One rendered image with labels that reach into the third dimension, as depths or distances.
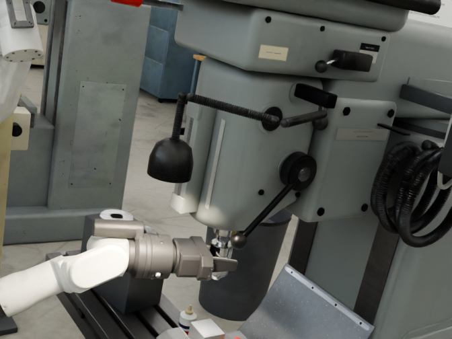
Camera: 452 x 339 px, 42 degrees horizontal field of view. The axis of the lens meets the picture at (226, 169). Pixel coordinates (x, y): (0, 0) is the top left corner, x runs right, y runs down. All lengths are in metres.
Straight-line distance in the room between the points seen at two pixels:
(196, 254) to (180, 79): 7.47
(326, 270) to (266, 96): 0.63
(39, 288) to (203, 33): 0.55
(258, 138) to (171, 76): 7.47
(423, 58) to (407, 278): 0.49
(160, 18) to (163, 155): 7.70
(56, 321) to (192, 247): 2.04
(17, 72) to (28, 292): 0.40
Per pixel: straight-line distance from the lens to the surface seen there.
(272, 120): 0.85
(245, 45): 0.94
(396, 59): 1.20
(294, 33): 0.98
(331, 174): 1.15
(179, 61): 8.50
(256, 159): 1.03
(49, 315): 3.21
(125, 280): 1.51
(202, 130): 1.04
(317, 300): 1.53
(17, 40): 1.03
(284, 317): 1.57
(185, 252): 1.16
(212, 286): 3.32
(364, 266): 1.43
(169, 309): 1.60
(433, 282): 1.48
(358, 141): 1.17
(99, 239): 1.16
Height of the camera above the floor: 1.75
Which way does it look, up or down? 17 degrees down
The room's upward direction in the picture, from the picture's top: 11 degrees clockwise
